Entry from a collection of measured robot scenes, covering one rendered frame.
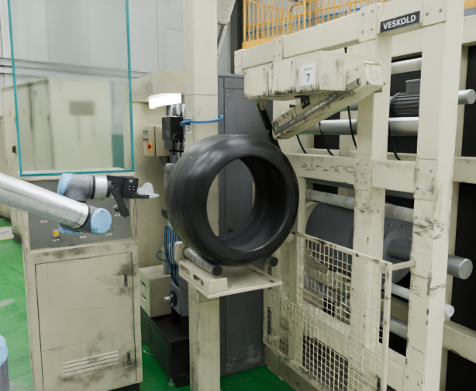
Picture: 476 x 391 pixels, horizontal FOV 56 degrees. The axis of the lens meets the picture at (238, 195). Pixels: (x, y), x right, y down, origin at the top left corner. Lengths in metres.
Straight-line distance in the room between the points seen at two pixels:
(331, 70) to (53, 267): 1.61
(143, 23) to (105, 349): 11.14
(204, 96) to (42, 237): 1.06
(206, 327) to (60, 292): 0.76
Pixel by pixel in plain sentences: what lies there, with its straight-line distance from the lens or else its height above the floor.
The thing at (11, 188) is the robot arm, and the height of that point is 1.32.
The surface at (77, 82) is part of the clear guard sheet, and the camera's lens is 2.40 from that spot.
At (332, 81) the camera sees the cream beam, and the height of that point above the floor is 1.67.
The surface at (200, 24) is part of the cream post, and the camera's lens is 2.26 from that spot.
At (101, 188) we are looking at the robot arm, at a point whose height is 1.27.
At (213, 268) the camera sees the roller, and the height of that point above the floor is 0.91.
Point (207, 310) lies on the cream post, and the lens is 2.39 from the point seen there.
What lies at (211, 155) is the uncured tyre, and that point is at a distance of 1.81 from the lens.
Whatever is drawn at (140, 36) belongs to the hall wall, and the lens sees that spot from 12.95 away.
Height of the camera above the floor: 1.48
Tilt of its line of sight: 8 degrees down
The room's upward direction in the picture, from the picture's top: straight up
